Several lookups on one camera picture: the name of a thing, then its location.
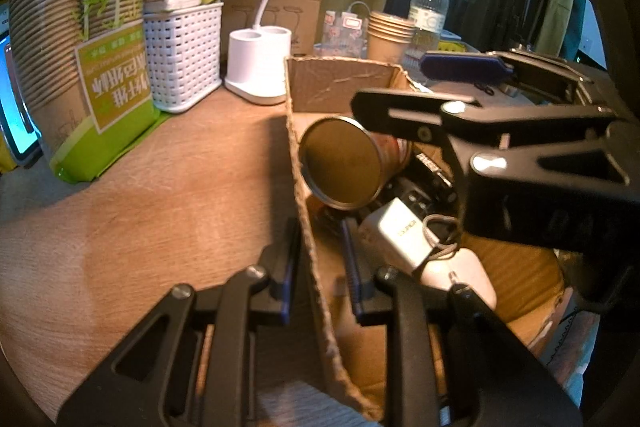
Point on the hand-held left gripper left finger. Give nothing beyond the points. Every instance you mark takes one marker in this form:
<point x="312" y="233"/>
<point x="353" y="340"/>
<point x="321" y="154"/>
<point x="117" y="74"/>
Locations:
<point x="289" y="277"/>

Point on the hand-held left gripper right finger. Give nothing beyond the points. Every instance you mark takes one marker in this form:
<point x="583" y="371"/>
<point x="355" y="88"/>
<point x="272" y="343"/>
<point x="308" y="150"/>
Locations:
<point x="350" y="267"/>

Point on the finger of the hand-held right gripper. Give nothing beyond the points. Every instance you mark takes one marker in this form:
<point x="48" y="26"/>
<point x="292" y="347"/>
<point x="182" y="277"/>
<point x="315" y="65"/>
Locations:
<point x="400" y="112"/>
<point x="460" y="64"/>

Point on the white charger plug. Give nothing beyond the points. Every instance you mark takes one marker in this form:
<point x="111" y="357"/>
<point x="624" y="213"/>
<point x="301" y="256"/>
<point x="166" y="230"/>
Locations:
<point x="395" y="227"/>

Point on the red tin can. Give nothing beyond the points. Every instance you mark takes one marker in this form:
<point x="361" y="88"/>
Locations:
<point x="340" y="162"/>

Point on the brown cardboard box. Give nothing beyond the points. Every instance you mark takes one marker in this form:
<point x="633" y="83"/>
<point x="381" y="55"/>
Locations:
<point x="320" y="77"/>

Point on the black wristwatch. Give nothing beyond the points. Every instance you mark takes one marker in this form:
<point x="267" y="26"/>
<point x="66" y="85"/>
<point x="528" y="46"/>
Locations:
<point x="425" y="197"/>

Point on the white earbuds case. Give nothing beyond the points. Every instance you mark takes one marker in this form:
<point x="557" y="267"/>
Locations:
<point x="465" y="277"/>

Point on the clear plastic water bottle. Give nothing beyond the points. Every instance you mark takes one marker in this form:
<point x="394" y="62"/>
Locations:
<point x="427" y="7"/>

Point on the stack of brown paper cups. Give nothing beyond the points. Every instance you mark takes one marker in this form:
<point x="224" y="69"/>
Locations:
<point x="387" y="44"/>

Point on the narrow yellow curtain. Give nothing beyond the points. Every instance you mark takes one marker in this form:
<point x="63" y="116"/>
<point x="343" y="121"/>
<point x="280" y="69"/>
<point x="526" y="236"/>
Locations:
<point x="560" y="7"/>

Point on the narrow teal curtain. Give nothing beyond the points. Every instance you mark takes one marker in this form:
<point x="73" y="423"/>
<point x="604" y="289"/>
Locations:
<point x="577" y="27"/>

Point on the white desk lamp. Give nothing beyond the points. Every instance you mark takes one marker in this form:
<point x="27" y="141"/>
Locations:
<point x="257" y="57"/>

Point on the white plastic basket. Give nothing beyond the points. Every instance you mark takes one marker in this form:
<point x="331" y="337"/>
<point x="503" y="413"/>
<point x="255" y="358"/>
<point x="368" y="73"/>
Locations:
<point x="182" y="57"/>

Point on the green pack of paper cups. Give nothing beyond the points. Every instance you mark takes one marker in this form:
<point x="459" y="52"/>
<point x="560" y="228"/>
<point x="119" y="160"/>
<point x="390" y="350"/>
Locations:
<point x="110" y="82"/>

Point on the tablet with lit screen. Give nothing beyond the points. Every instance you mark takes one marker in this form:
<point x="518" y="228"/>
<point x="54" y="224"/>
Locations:
<point x="15" y="117"/>

